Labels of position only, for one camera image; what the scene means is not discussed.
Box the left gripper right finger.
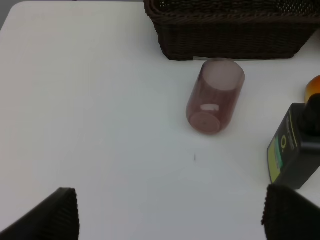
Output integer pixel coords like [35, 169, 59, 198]
[261, 184, 320, 240]

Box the dark green pump bottle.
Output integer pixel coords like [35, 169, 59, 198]
[267, 93, 320, 190]

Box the translucent purple plastic cup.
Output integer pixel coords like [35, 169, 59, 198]
[186, 58, 245, 135]

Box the red yellow peach fruit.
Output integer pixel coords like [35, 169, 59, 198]
[304, 75, 320, 103]

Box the dark brown wicker basket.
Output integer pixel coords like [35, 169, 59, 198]
[144, 0, 320, 61]

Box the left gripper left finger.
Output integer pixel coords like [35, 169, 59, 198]
[0, 187, 80, 240]

